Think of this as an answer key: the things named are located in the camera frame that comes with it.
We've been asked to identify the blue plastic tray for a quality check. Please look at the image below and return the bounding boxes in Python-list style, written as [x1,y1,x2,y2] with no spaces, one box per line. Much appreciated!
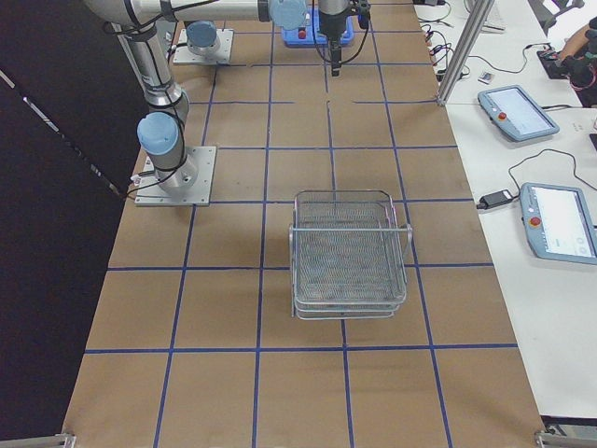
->
[282,26,354,48]

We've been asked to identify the wire mesh shelf rack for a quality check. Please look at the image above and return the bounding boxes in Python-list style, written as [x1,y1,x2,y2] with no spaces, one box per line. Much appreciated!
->
[289,189,412,320]

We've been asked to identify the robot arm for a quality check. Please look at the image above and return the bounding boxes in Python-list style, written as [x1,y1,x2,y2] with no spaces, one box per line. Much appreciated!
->
[186,21,219,54]
[86,1,370,206]

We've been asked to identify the far teach pendant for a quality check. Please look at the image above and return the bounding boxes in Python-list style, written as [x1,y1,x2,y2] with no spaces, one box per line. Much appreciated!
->
[477,85,560,142]

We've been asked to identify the small remote control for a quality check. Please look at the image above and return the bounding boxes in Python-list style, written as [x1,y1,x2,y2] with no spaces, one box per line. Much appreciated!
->
[478,72,494,85]

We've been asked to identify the aluminium frame post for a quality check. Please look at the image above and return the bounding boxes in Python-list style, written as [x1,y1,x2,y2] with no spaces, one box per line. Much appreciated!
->
[437,0,494,106]

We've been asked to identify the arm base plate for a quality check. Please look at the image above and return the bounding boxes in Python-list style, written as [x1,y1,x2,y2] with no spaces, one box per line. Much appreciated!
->
[173,28,234,65]
[134,147,216,206]

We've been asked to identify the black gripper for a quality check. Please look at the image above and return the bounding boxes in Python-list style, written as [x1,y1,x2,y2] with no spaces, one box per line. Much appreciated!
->
[321,13,347,77]

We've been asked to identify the black power adapter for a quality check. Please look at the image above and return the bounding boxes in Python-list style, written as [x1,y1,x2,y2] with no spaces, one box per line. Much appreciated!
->
[476,189,514,210]

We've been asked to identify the teach pendant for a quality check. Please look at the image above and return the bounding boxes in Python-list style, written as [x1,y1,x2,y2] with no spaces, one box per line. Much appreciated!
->
[520,182,596,265]
[477,85,560,142]

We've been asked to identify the near teach pendant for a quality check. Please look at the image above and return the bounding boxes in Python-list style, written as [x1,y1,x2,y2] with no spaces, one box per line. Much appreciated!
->
[520,182,596,265]

